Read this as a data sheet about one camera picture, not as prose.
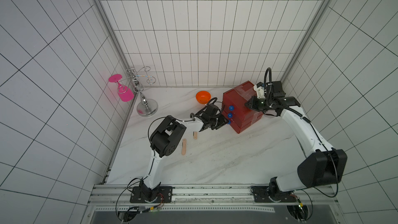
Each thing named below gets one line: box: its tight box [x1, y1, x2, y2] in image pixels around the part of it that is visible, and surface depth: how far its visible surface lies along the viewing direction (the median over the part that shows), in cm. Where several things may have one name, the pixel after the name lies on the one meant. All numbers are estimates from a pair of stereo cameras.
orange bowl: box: [195, 90, 211, 105], surface depth 112 cm
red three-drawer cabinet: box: [221, 80, 264, 134], surface depth 89 cm
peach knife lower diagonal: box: [181, 138, 187, 156], surface depth 91 cm
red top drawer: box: [221, 81, 263, 122], surface depth 87 cm
